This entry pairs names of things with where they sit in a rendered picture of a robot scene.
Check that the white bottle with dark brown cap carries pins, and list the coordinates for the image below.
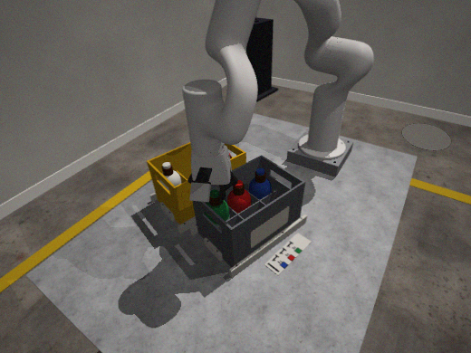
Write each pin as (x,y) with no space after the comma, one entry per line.
(172,175)

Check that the blue bottle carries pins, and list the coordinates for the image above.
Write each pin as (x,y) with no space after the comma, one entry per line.
(260,186)

